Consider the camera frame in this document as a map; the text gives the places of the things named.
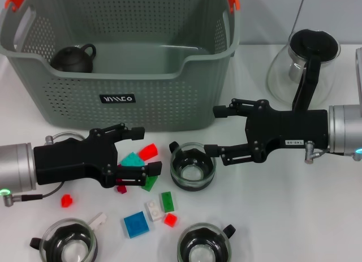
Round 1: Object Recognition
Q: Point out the thin grey wall cable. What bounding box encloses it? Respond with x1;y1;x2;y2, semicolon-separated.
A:
291;0;309;33

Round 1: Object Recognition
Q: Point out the dark clay teapot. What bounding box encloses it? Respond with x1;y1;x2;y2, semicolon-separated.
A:
50;43;97;74

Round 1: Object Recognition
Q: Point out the small red toy brick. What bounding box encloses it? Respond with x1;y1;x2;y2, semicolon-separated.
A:
61;194;75;208
163;213;179;227

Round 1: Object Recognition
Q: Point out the blue square toy brick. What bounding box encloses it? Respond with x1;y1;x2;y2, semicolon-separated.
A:
123;211;150;239

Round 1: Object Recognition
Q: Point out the grey-green perforated storage bin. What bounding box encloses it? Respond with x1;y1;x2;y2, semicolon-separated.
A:
0;0;243;132

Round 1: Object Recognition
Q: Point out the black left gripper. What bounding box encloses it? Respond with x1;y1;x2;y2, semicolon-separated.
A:
33;123;163;189

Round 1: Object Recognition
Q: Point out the glass pitcher with black handle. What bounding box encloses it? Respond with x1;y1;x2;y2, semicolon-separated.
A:
265;28;342;112

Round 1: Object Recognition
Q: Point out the long white toy brick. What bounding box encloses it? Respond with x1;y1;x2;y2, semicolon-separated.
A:
86;212;108;229

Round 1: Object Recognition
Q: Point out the glass teacup with black handle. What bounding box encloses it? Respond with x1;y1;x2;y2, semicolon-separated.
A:
169;141;218;192
29;218;99;262
177;222;237;262
51;131;87;143

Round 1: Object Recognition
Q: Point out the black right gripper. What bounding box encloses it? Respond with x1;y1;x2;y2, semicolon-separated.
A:
204;97;330;166

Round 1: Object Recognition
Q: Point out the right arm cable with connector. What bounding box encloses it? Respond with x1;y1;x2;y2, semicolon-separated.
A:
304;140;333;164

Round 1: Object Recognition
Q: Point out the green toy brick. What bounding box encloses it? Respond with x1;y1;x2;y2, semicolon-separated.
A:
160;191;176;213
140;175;159;192

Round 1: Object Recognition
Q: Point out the dark red curved toy piece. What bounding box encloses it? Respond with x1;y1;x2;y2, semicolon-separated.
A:
115;164;128;195

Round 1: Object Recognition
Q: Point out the white two-stud toy brick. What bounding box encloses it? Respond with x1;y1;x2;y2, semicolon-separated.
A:
144;200;165;222

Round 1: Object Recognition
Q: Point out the teal square toy brick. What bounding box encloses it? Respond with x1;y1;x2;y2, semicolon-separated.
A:
120;151;146;168

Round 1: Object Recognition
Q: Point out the large red toy brick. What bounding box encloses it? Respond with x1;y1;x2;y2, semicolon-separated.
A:
138;143;159;162

